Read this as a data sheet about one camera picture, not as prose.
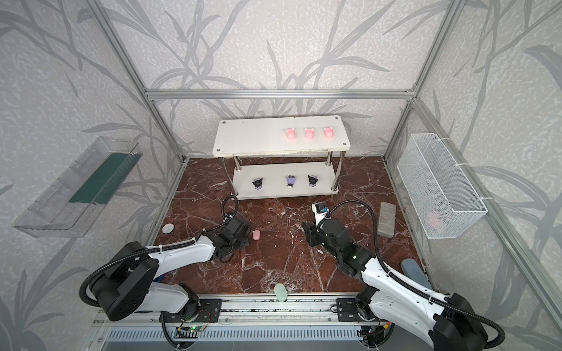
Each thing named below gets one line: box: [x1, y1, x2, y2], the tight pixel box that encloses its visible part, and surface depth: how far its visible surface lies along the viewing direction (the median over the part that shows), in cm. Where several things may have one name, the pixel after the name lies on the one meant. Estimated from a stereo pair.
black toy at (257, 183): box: [251, 176, 263, 191], surface depth 100 cm
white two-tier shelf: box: [212, 115, 351, 201], surface depth 86 cm
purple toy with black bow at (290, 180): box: [285, 174, 297, 189], surface depth 101 cm
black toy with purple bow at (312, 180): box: [307, 174, 319, 188], surface depth 101 cm
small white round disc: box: [162, 223, 175, 234], surface depth 96 cm
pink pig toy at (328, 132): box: [323, 126, 334, 139], surface depth 82 cm
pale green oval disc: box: [273, 282, 288, 303], surface depth 78 cm
